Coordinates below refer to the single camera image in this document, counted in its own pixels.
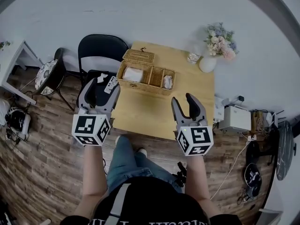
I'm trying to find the person's blue jeans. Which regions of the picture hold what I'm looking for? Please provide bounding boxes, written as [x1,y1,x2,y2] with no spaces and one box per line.
[106,135,186,195]

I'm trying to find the white box appliance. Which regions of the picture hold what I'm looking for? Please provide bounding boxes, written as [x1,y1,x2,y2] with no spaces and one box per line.
[218,105,252,134]

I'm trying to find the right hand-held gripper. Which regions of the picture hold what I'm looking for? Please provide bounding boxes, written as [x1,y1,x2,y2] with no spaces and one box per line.
[171,92,215,158]

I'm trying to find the white router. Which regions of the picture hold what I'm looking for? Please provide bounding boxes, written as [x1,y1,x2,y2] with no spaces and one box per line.
[265,110,287,129]

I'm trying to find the black marble round table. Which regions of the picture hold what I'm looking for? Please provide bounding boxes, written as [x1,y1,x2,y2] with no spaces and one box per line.
[276,120,295,181]

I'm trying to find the light wooden pedestal table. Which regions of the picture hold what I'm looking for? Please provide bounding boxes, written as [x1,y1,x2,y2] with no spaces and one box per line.
[110,40,216,142]

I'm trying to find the person's right forearm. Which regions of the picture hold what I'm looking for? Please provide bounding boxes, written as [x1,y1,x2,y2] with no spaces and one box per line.
[185,154,224,220]

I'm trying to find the white remote control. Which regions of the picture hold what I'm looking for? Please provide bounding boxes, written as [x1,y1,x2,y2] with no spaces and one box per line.
[103,75,119,94]

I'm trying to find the chair with patterned cushion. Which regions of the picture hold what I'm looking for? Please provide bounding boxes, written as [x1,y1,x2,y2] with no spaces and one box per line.
[34,47,75,113]

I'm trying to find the pastel flower bouquet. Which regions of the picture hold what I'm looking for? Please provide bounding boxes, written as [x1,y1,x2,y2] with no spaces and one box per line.
[203,22,240,61]

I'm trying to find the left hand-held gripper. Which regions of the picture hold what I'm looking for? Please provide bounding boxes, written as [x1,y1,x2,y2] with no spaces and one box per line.
[71,77,121,147]

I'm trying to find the crate of cables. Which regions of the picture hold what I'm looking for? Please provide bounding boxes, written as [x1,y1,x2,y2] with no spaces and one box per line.
[250,110,270,134]

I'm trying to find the clear glass cup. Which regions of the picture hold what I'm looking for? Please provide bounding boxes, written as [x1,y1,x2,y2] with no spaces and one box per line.
[186,44,203,64]

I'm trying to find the person's black shirt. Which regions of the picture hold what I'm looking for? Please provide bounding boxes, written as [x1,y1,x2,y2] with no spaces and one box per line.
[63,177,242,225]

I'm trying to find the white desk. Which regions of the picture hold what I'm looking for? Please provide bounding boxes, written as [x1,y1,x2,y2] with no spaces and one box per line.
[0,39,44,106]

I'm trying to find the white tissue stack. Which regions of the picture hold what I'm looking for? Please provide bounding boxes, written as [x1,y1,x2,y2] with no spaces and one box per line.
[122,67,144,83]

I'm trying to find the white floor device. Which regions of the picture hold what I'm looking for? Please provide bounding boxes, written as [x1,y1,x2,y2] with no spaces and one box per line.
[5,106,32,136]

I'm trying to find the grey chest strap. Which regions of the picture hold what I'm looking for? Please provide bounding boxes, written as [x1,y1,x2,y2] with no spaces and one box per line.
[108,182,132,218]

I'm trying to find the person's left forearm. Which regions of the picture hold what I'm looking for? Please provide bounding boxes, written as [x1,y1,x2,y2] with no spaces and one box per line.
[73,145,110,223]

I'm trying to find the black folding chair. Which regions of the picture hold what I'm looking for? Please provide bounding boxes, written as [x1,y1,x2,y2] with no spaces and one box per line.
[76,34,130,113]

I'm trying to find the black hip-mounted device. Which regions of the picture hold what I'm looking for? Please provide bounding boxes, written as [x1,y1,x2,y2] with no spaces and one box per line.
[172,161,188,188]

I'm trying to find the white vase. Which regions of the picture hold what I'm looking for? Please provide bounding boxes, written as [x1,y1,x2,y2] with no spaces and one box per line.
[198,55,218,74]

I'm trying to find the wicker basket organiser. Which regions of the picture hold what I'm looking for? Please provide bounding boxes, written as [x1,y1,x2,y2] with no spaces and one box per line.
[116,46,176,97]

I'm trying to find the white power cable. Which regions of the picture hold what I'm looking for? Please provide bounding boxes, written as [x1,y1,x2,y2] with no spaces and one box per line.
[209,139,253,202]

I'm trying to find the person's left white shoe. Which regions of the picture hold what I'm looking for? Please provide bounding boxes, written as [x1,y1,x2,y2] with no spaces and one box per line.
[115,135,128,150]

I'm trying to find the crumpled white tissue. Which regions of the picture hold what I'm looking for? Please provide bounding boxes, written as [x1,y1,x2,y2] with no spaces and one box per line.
[163,75,174,89]

